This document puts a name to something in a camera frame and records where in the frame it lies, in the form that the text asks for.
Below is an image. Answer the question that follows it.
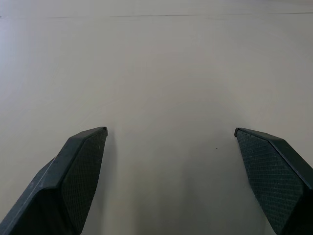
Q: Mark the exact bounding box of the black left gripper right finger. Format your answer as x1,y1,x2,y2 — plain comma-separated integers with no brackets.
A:
234,127,313,235

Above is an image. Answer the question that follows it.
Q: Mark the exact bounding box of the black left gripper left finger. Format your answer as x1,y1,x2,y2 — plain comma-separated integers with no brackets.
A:
0,126,109,235

